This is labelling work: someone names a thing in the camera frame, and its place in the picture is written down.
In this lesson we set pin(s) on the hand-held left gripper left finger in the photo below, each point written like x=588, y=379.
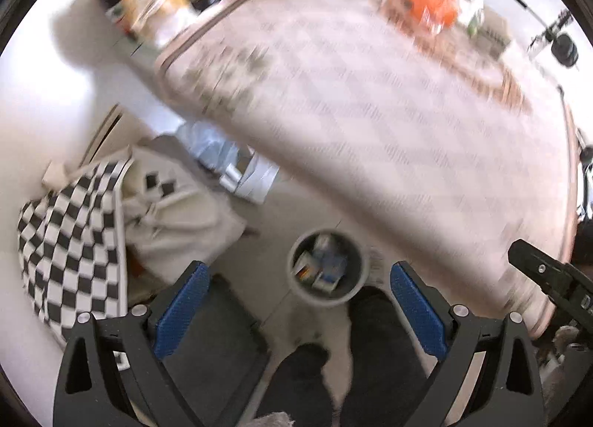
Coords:
x=183, y=311

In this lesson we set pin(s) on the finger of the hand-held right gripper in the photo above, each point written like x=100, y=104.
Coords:
x=551, y=274

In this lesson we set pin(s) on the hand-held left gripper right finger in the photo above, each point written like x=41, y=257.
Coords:
x=419, y=311

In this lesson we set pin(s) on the grey round trash bin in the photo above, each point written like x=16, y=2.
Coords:
x=329, y=297

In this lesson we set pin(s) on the dark grey floor mat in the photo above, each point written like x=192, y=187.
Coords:
x=217, y=343

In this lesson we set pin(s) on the person's right leg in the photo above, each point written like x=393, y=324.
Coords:
x=384, y=353

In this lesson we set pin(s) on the person's leg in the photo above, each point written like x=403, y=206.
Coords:
x=301, y=390
x=384, y=353

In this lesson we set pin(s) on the beige fabric bag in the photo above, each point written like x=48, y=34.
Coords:
x=180, y=218

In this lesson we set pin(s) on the black white checkered cloth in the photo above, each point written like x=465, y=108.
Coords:
x=69, y=251

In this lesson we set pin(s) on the person's left leg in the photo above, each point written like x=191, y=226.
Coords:
x=301, y=390

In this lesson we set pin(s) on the silver white wrapping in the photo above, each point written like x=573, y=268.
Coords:
x=231, y=163

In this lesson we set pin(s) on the orange plastic bag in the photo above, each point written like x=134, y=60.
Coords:
x=426, y=1

